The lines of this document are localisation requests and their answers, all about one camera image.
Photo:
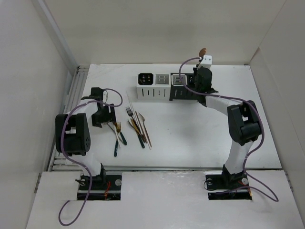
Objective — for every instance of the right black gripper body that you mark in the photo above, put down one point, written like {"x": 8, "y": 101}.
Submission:
{"x": 195, "y": 69}

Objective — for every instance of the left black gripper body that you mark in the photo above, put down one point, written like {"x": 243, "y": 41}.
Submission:
{"x": 105, "y": 115}

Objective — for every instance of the copper spoon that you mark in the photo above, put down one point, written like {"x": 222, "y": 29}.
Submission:
{"x": 202, "y": 52}

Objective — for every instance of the silver spoon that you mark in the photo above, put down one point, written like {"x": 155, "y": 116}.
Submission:
{"x": 107, "y": 124}

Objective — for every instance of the gold fork green handle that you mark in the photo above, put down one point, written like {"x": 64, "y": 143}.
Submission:
{"x": 117, "y": 150}

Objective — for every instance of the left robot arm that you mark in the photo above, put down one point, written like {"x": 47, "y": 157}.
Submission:
{"x": 72, "y": 132}

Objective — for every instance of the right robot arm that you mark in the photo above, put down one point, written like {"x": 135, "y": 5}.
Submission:
{"x": 243, "y": 124}

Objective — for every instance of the white chopstick long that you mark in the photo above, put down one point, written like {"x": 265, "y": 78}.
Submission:
{"x": 134, "y": 115}

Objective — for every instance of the black utensil container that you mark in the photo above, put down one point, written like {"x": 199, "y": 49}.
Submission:
{"x": 178, "y": 91}

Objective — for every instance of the copper chopstick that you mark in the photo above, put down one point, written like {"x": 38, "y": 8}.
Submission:
{"x": 144, "y": 131}

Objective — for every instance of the white utensil container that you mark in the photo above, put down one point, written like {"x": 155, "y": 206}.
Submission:
{"x": 153, "y": 87}

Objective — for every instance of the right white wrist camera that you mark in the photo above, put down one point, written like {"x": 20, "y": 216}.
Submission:
{"x": 206, "y": 61}

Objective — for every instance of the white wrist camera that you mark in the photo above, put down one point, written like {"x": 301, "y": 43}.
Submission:
{"x": 105, "y": 96}
{"x": 206, "y": 61}

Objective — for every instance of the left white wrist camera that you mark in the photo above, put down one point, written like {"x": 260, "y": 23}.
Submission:
{"x": 105, "y": 96}

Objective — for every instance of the bronze knife green handle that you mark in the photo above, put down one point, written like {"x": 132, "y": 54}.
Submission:
{"x": 132, "y": 124}

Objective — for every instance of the aluminium rail front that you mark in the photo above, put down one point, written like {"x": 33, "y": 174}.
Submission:
{"x": 142, "y": 168}

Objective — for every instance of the aluminium rail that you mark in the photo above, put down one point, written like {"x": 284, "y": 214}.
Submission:
{"x": 142, "y": 168}
{"x": 56, "y": 160}

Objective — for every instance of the aluminium rail left side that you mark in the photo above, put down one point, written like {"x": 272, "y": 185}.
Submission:
{"x": 56, "y": 160}

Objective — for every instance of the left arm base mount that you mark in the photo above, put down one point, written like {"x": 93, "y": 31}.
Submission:
{"x": 107, "y": 190}

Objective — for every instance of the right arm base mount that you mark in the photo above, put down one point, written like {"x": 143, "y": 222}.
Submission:
{"x": 220, "y": 187}

